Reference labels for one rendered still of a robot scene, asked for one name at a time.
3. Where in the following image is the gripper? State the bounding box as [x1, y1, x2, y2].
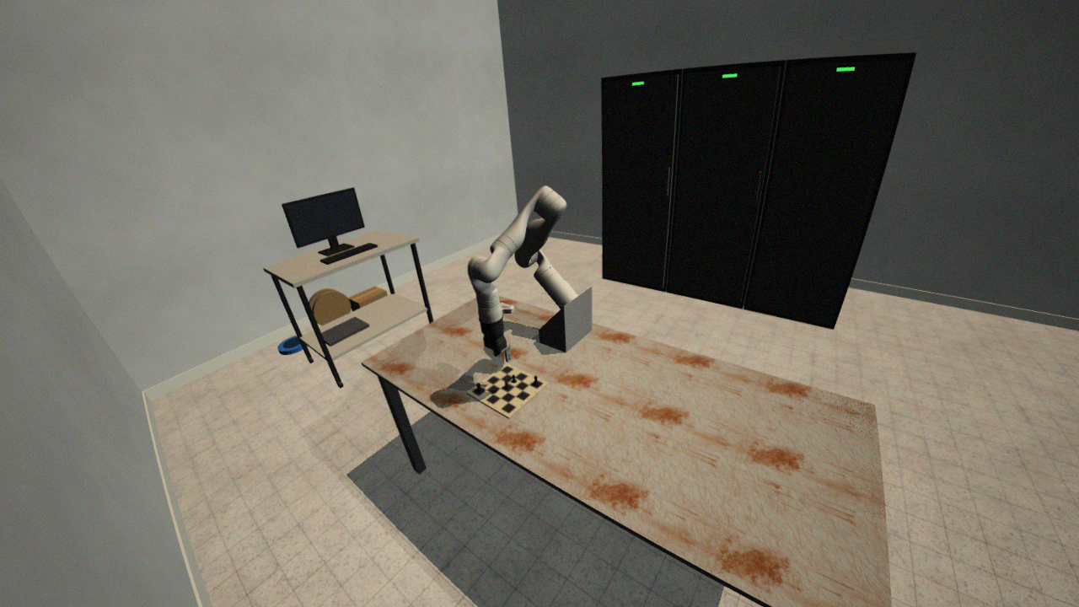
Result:
[478, 303, 514, 362]

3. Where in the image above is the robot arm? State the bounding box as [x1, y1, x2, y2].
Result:
[468, 185, 578, 309]

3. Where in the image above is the chessboard with black pieces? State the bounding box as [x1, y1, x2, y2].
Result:
[467, 363, 549, 419]

